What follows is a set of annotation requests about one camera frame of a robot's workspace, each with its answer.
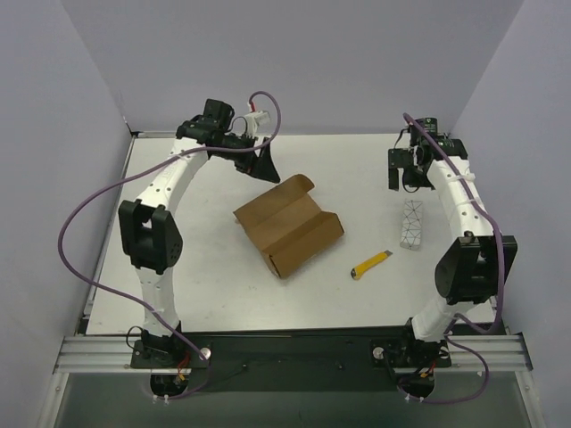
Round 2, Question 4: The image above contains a white patterned box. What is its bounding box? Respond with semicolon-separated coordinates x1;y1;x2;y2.
400;200;424;251

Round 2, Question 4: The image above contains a brown cardboard express box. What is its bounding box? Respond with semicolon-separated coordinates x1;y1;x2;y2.
234;174;344;279

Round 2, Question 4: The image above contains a yellow utility knife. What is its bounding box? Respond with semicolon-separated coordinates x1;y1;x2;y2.
351;251;393;280

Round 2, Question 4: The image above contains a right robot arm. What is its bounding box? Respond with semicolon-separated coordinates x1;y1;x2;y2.
388;114;518;342

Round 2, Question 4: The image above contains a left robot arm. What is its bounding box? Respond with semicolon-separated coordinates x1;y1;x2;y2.
118;99;280;367

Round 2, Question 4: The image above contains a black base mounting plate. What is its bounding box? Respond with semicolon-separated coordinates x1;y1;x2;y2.
130;326;451;397

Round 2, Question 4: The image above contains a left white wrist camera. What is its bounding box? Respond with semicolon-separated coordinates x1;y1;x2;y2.
242;103;271;137

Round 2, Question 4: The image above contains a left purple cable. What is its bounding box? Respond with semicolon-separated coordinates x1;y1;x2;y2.
58;91;282;399

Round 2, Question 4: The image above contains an aluminium front rail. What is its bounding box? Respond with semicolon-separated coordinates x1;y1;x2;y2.
54;335;533;374

